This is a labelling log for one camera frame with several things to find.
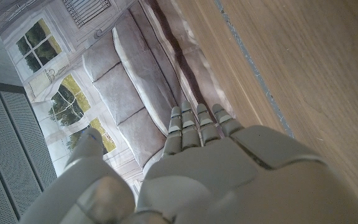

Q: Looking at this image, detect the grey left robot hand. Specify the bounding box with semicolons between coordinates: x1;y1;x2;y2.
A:
19;100;358;224

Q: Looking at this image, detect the printed sofa room backdrop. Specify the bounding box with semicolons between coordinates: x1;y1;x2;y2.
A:
0;0;239;200

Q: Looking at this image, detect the grey tape line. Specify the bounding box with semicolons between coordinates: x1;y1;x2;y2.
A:
214;0;358;215

